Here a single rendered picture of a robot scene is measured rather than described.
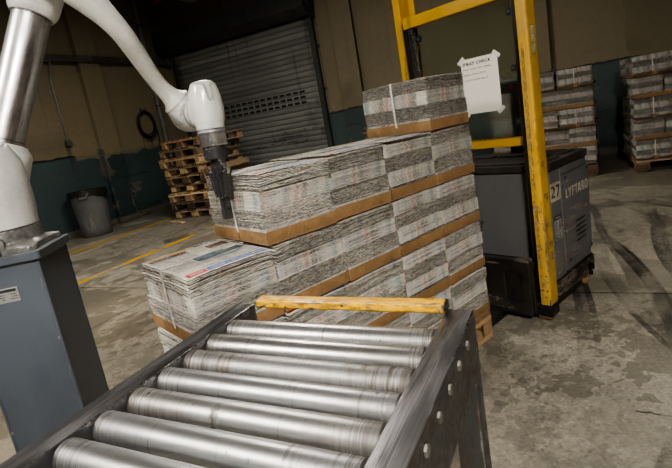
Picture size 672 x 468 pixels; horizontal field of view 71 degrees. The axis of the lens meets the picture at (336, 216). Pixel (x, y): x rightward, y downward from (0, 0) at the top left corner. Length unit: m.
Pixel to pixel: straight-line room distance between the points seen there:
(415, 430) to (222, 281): 0.91
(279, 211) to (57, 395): 0.76
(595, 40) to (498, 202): 5.50
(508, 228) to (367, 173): 1.21
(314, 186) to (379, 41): 7.09
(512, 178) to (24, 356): 2.24
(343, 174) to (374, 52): 6.96
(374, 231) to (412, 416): 1.21
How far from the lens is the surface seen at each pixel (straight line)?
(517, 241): 2.78
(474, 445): 1.01
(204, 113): 1.56
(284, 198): 1.51
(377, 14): 8.63
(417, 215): 1.99
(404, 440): 0.63
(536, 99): 2.44
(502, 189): 2.73
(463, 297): 2.31
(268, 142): 9.63
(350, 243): 1.72
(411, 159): 1.95
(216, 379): 0.86
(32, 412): 1.51
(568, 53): 8.02
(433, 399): 0.69
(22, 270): 1.37
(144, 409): 0.88
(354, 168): 1.72
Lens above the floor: 1.18
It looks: 11 degrees down
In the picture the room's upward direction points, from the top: 10 degrees counter-clockwise
